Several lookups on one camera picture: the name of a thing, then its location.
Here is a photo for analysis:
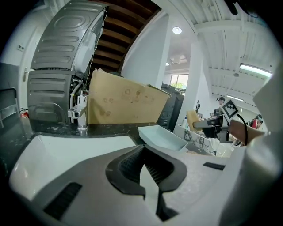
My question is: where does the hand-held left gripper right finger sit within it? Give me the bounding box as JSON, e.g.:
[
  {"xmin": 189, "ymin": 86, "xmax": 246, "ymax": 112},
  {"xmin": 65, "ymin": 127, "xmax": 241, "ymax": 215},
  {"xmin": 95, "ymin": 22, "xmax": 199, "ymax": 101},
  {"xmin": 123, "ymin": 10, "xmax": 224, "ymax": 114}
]
[{"xmin": 145, "ymin": 145, "xmax": 238, "ymax": 226}]

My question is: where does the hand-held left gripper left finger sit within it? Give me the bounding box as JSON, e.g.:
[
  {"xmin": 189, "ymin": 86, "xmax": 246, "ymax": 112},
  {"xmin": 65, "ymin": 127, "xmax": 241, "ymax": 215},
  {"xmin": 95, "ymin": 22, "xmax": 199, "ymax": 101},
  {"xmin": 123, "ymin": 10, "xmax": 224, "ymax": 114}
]
[{"xmin": 30, "ymin": 144, "xmax": 163, "ymax": 226}]

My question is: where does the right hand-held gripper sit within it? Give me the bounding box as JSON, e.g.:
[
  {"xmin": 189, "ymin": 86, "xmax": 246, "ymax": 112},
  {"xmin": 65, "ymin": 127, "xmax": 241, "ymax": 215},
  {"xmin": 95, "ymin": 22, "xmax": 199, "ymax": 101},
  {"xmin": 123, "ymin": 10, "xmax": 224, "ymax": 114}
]
[{"xmin": 192, "ymin": 99, "xmax": 241, "ymax": 143}]

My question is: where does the yellow sponge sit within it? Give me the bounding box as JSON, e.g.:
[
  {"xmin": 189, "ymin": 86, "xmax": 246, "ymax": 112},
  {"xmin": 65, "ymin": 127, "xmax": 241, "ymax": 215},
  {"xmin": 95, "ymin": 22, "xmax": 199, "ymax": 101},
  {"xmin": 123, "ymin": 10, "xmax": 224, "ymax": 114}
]
[{"xmin": 186, "ymin": 110, "xmax": 201, "ymax": 132}]

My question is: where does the white plastic tray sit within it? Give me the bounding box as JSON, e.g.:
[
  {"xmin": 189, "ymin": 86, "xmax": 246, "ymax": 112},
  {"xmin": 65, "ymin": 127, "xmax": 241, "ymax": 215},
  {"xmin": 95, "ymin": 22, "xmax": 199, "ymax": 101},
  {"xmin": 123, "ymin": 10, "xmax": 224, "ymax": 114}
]
[{"xmin": 137, "ymin": 125, "xmax": 188, "ymax": 153}]

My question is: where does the person's right forearm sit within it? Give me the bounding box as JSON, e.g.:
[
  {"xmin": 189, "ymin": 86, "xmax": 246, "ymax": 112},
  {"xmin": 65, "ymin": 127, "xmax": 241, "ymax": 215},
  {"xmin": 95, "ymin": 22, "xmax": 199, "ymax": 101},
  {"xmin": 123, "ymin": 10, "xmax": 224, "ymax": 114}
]
[{"xmin": 229, "ymin": 120, "xmax": 268, "ymax": 147}]

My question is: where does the white marble cabinet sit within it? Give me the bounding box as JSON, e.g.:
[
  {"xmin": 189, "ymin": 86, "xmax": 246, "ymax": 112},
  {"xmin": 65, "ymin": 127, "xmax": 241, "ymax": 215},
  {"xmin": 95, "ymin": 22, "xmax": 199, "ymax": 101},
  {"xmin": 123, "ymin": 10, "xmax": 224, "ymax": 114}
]
[{"xmin": 176, "ymin": 124, "xmax": 218, "ymax": 156}]

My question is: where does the long ceiling tube light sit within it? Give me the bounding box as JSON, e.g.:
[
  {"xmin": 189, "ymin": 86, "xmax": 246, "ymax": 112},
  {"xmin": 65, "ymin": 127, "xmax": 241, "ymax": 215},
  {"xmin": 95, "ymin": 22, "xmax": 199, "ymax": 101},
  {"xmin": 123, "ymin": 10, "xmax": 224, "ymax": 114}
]
[
  {"xmin": 240, "ymin": 63, "xmax": 272, "ymax": 77},
  {"xmin": 225, "ymin": 94, "xmax": 244, "ymax": 102}
]

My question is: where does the black cabinet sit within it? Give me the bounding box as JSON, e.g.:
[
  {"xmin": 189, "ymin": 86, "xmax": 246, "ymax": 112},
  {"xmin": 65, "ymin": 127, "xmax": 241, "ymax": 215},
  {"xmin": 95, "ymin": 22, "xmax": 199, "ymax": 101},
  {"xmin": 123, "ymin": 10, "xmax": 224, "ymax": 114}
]
[{"xmin": 156, "ymin": 82, "xmax": 186, "ymax": 131}]

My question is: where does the white rectangular sink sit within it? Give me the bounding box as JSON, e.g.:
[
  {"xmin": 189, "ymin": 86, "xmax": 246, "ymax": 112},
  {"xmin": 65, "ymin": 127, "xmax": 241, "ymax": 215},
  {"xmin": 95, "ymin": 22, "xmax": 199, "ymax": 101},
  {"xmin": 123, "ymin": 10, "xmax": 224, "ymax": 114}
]
[{"xmin": 8, "ymin": 134, "xmax": 144, "ymax": 200}]

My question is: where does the window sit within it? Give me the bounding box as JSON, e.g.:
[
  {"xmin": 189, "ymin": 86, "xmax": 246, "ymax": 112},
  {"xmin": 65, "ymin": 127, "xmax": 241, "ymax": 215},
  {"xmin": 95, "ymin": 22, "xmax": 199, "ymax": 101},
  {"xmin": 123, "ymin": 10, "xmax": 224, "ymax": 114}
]
[{"xmin": 171, "ymin": 74, "xmax": 190, "ymax": 89}]

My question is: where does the chrome faucet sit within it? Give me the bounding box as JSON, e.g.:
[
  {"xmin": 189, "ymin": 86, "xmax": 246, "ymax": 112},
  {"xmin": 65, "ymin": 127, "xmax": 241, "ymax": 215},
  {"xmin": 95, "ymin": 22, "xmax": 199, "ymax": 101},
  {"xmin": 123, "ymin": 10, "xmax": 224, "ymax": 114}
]
[{"xmin": 67, "ymin": 90, "xmax": 89, "ymax": 130}]

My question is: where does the large brown cardboard box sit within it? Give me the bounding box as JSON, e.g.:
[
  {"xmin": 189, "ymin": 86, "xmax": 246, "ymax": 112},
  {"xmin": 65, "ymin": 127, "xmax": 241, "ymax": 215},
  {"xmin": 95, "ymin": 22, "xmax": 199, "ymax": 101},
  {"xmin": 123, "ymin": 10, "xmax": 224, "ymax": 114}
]
[{"xmin": 87, "ymin": 68, "xmax": 172, "ymax": 124}]

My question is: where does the grey ribbed washing machine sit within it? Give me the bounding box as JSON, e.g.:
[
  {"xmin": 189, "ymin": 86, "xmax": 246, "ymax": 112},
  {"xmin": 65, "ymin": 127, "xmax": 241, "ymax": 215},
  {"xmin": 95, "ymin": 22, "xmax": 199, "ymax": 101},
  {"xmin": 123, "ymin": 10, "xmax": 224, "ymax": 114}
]
[{"xmin": 26, "ymin": 70, "xmax": 87, "ymax": 124}]

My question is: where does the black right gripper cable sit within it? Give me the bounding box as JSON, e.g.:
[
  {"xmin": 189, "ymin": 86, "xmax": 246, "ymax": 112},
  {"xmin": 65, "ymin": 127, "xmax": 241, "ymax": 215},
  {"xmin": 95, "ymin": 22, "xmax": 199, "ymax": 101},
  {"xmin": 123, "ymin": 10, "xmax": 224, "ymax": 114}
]
[{"xmin": 236, "ymin": 113, "xmax": 249, "ymax": 146}]

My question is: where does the grey washer drain hose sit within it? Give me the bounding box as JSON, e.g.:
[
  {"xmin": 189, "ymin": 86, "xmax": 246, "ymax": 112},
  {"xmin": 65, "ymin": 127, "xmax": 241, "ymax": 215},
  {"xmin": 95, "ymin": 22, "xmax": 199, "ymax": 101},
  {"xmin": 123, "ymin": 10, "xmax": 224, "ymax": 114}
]
[{"xmin": 69, "ymin": 81, "xmax": 84, "ymax": 111}]

